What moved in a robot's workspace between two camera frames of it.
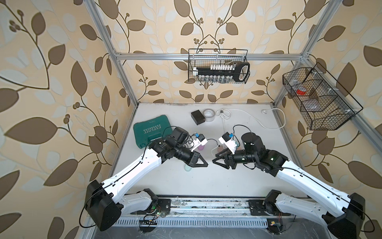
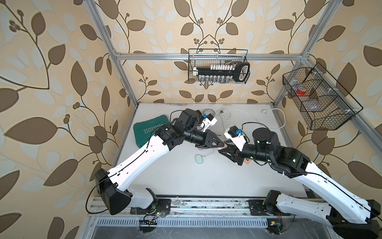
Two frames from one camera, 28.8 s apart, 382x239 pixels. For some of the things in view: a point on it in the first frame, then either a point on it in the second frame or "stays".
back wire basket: x=215 y=65 stays
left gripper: x=193 y=159 → x=208 y=136
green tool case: x=146 y=131 stays
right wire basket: x=322 y=102 stays
